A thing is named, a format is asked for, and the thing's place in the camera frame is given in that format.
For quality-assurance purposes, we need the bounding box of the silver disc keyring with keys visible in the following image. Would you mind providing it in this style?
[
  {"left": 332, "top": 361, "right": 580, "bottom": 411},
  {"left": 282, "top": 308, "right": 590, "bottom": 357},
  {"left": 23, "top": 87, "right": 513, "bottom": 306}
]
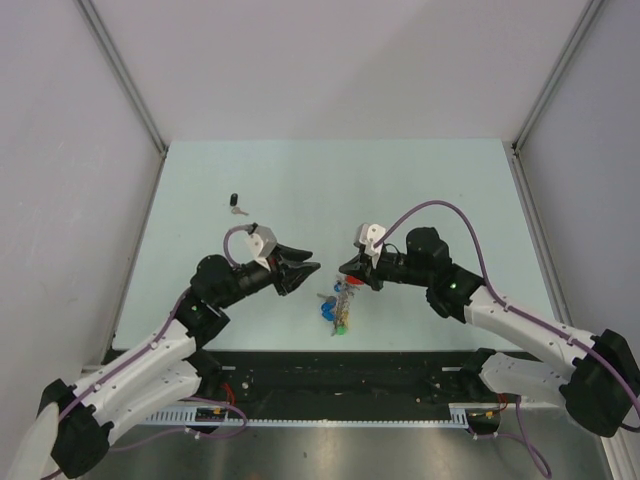
[{"left": 316, "top": 275, "right": 360, "bottom": 336}]

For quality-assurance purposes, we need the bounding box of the purple cable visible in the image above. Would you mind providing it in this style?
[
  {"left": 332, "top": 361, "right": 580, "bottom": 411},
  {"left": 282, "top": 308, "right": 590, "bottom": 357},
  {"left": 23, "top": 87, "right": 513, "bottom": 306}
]
[
  {"left": 47, "top": 224, "right": 259, "bottom": 479},
  {"left": 377, "top": 199, "right": 640, "bottom": 476}
]

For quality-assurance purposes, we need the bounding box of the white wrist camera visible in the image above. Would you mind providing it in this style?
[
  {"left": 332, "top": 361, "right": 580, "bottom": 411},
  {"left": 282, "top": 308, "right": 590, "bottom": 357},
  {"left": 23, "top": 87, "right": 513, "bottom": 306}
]
[
  {"left": 354, "top": 223, "right": 387, "bottom": 258},
  {"left": 245, "top": 223, "right": 278, "bottom": 271}
]

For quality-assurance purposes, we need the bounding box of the aluminium corner post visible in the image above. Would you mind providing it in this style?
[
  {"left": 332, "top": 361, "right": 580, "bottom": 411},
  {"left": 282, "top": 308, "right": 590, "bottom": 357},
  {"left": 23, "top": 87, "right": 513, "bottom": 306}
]
[
  {"left": 74, "top": 0, "right": 169, "bottom": 157},
  {"left": 510, "top": 0, "right": 606, "bottom": 151}
]

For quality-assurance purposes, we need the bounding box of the white slotted cable duct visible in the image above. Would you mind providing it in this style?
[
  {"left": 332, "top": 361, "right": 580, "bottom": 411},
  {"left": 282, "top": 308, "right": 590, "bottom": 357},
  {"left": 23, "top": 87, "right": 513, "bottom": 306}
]
[{"left": 144, "top": 403, "right": 506, "bottom": 429}]

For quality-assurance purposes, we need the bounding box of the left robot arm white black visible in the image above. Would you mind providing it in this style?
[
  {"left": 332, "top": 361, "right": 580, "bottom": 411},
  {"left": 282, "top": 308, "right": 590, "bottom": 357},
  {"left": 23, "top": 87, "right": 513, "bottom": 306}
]
[{"left": 40, "top": 244, "right": 321, "bottom": 479}]

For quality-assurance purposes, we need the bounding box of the key with black tag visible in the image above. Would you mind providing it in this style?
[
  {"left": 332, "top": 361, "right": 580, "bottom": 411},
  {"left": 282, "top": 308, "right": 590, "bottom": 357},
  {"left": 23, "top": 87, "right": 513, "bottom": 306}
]
[{"left": 229, "top": 193, "right": 249, "bottom": 216}]

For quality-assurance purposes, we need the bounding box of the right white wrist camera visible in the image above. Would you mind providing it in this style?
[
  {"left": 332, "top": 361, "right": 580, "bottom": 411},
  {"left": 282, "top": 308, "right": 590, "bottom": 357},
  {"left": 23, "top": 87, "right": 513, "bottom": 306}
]
[{"left": 354, "top": 223, "right": 387, "bottom": 258}]

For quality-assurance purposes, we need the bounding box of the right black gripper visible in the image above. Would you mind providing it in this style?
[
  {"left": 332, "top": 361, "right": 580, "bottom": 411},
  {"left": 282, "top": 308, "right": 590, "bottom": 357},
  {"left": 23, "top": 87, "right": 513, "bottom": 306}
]
[{"left": 340, "top": 247, "right": 431, "bottom": 292}]

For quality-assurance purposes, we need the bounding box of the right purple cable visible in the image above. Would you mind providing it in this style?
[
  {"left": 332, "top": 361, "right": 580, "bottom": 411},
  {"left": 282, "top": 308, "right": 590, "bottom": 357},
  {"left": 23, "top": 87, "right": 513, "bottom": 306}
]
[{"left": 377, "top": 199, "right": 640, "bottom": 476}]

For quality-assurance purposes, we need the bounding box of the right aluminium corner post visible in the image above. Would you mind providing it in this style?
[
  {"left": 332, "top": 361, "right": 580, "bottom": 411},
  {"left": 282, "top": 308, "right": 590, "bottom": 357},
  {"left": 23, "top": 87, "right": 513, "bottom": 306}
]
[{"left": 510, "top": 0, "right": 606, "bottom": 151}]

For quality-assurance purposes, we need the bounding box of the key with red tag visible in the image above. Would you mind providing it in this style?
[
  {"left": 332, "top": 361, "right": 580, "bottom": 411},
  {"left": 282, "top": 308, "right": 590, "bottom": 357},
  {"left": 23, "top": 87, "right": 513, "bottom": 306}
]
[{"left": 345, "top": 275, "right": 364, "bottom": 286}]

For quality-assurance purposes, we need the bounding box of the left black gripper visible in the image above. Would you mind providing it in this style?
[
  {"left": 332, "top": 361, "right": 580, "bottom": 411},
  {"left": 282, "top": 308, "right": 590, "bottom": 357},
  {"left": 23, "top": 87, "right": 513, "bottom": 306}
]
[{"left": 216, "top": 242, "right": 319, "bottom": 309}]

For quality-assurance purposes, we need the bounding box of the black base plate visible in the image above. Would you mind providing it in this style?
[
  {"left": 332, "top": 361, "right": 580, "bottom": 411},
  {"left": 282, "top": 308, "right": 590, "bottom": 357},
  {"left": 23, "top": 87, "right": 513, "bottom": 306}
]
[{"left": 164, "top": 349, "right": 521, "bottom": 407}]

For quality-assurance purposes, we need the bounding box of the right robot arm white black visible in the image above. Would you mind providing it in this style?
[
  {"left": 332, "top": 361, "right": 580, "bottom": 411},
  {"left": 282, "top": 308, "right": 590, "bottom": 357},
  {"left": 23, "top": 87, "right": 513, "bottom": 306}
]
[{"left": 339, "top": 224, "right": 639, "bottom": 438}]

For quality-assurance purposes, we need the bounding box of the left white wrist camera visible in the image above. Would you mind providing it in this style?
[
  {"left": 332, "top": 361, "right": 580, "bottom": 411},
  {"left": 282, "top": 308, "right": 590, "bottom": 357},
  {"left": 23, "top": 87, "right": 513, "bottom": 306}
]
[{"left": 245, "top": 223, "right": 278, "bottom": 271}]

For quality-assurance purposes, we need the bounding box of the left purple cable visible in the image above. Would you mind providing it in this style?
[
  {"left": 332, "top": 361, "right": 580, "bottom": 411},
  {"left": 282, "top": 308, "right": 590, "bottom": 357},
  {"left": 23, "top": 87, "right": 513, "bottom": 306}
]
[{"left": 47, "top": 224, "right": 259, "bottom": 479}]

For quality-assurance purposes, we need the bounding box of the left aluminium corner post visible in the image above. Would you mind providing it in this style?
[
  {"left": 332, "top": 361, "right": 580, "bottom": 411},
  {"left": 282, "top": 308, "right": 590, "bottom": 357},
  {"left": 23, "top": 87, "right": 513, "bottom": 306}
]
[{"left": 74, "top": 0, "right": 169, "bottom": 157}]

